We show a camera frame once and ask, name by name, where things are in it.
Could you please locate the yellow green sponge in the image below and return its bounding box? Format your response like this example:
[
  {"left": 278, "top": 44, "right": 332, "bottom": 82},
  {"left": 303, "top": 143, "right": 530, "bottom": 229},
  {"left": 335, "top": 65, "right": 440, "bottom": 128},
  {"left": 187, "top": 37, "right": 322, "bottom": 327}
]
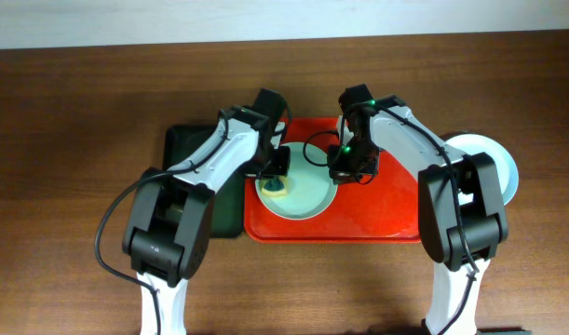
[{"left": 260, "top": 176, "right": 288, "bottom": 197}]

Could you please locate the green plate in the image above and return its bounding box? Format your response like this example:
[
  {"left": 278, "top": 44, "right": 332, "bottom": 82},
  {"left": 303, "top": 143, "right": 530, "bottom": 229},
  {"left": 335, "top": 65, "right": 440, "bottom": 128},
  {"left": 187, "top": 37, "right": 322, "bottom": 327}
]
[{"left": 254, "top": 142, "right": 338, "bottom": 221}]

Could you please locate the light blue plate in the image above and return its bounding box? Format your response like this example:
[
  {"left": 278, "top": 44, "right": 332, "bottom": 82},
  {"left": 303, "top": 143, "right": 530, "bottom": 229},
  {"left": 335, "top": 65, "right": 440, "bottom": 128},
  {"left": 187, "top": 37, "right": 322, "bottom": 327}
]
[{"left": 446, "top": 133, "right": 519, "bottom": 205}]

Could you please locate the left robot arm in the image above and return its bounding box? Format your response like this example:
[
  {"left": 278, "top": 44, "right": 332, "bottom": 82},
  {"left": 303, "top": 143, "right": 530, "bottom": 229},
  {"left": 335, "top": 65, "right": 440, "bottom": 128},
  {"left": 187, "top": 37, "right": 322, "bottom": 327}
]
[{"left": 122, "top": 88, "right": 291, "bottom": 334}]

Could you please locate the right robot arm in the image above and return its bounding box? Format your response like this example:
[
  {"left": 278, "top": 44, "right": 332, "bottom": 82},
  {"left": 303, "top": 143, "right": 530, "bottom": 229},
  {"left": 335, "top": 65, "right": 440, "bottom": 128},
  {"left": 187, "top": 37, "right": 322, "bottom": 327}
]
[{"left": 326, "top": 84, "right": 508, "bottom": 335}]

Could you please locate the black plastic tray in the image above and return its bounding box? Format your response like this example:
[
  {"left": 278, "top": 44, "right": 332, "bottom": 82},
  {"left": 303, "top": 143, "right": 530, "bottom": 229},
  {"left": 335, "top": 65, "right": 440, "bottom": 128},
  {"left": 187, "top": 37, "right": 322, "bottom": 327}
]
[{"left": 162, "top": 125, "right": 245, "bottom": 238}]

